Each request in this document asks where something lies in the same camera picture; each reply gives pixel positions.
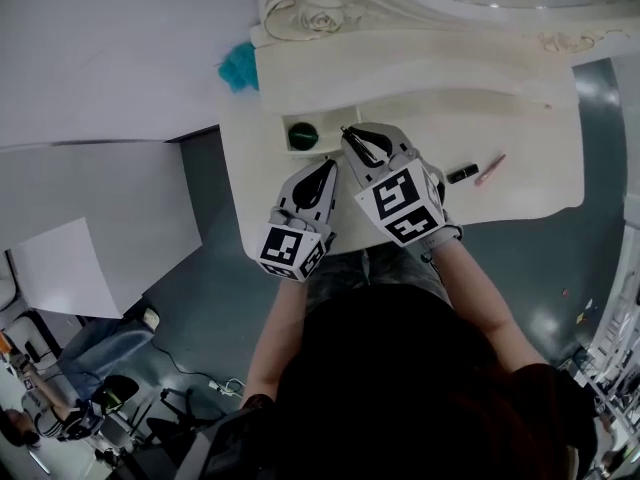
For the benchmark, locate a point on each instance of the black office chair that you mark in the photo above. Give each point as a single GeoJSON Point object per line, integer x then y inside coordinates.
{"type": "Point", "coordinates": [175, 418]}

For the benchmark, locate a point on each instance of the person's black shirt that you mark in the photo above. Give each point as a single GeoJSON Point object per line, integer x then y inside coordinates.
{"type": "Point", "coordinates": [400, 393]}

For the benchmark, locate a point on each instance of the pink translucent lip gloss tube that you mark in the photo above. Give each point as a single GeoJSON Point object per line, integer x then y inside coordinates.
{"type": "Point", "coordinates": [491, 169]}

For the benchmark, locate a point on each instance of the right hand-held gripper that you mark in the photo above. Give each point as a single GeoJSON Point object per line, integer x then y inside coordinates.
{"type": "Point", "coordinates": [395, 203]}

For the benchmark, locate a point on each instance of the white power strip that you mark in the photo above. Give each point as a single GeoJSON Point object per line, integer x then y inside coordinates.
{"type": "Point", "coordinates": [225, 387]}

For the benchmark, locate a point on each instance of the green round jar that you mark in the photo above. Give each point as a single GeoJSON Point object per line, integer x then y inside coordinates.
{"type": "Point", "coordinates": [303, 135]}

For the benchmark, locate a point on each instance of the teal fluffy duster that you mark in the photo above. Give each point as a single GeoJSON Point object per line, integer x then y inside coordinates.
{"type": "Point", "coordinates": [240, 70]}

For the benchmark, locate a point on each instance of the person's camouflage trousers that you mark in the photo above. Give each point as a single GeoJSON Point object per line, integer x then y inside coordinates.
{"type": "Point", "coordinates": [345, 273]}

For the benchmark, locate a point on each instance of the white cabinet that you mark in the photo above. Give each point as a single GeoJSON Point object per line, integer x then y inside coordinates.
{"type": "Point", "coordinates": [65, 268]}

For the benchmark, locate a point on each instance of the person's right forearm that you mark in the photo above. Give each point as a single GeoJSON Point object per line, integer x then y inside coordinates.
{"type": "Point", "coordinates": [480, 298]}

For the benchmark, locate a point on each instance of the small white drawer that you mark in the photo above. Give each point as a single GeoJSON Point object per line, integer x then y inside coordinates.
{"type": "Point", "coordinates": [335, 123]}

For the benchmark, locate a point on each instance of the dark grey worn pack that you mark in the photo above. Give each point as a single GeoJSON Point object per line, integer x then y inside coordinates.
{"type": "Point", "coordinates": [225, 443]}

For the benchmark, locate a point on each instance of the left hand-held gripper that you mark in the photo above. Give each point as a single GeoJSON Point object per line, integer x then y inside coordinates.
{"type": "Point", "coordinates": [282, 248]}

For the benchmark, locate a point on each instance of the white ornate dressing table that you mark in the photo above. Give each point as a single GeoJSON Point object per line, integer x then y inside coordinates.
{"type": "Point", "coordinates": [500, 193]}

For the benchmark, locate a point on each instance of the person's left forearm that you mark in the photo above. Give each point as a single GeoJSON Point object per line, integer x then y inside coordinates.
{"type": "Point", "coordinates": [280, 333]}

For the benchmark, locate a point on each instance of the black lipstick tube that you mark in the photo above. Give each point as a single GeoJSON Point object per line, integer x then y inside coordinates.
{"type": "Point", "coordinates": [462, 174]}

